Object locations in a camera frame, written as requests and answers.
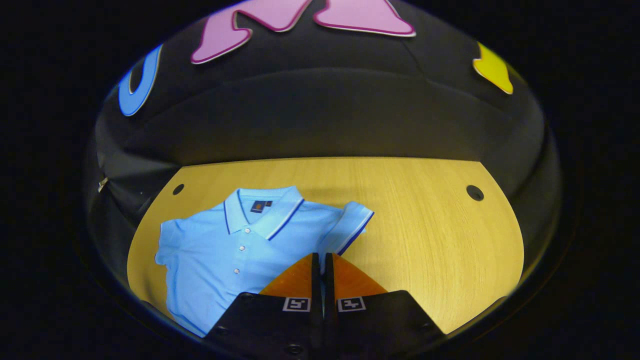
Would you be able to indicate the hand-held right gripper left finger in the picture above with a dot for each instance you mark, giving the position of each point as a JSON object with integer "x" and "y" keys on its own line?
{"x": 280, "y": 325}

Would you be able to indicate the light blue T-shirt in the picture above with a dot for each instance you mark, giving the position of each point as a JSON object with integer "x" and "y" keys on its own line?
{"x": 225, "y": 260}

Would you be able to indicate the black backdrop cloth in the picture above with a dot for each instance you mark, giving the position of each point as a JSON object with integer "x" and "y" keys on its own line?
{"x": 320, "y": 115}

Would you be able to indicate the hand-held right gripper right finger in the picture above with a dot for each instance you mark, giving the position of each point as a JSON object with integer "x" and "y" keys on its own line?
{"x": 370, "y": 325}

